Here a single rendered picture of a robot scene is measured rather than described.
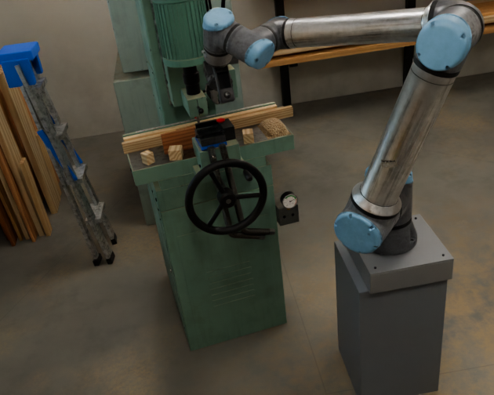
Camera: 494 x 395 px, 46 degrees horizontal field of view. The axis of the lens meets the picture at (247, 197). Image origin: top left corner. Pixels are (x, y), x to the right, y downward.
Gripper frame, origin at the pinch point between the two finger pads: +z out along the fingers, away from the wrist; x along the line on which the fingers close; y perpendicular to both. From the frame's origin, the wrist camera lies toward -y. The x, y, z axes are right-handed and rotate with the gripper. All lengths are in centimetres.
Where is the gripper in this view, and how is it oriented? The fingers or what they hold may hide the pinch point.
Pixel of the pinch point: (219, 103)
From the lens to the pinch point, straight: 203.5
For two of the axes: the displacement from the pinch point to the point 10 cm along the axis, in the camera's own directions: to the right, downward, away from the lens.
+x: -9.6, 2.2, -1.8
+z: -0.5, 5.1, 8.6
